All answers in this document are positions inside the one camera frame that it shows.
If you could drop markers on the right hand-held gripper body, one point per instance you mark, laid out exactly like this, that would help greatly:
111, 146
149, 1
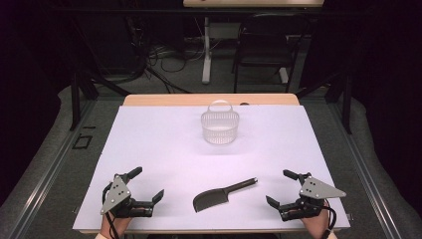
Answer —
315, 191

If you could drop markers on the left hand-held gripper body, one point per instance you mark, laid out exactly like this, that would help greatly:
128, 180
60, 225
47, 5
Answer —
116, 194

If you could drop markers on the black wide-tooth comb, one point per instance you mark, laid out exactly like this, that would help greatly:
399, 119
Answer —
215, 198

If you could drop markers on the white plastic basket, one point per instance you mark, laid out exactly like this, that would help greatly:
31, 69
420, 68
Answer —
220, 124

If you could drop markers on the person's left hand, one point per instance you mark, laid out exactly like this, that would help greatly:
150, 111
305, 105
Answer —
114, 224

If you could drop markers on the person's right hand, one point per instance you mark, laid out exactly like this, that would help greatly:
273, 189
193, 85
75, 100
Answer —
315, 224

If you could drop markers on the white table sheet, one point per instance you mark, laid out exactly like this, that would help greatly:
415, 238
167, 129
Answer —
172, 152

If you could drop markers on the wooden table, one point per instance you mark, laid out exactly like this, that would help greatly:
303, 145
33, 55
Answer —
166, 99

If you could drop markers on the black metal stand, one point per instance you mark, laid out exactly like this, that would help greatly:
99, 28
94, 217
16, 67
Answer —
75, 99
346, 99

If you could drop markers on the black chair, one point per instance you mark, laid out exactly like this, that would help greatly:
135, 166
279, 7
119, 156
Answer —
265, 43

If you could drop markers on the white-legged desk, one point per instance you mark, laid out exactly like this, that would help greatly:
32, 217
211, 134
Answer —
207, 49

